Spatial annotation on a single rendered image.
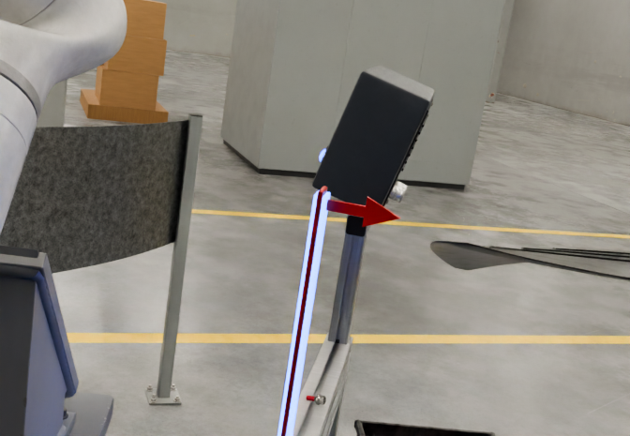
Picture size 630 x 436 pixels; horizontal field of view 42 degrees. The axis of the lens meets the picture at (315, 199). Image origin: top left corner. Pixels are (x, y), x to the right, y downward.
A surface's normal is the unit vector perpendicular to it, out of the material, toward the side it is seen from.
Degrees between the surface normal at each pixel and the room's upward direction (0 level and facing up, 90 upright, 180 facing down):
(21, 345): 90
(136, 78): 90
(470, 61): 90
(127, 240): 90
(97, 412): 0
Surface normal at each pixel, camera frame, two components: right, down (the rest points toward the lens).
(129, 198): 0.85, 0.24
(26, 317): 0.05, 0.22
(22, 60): 0.87, -0.23
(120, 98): 0.29, 0.25
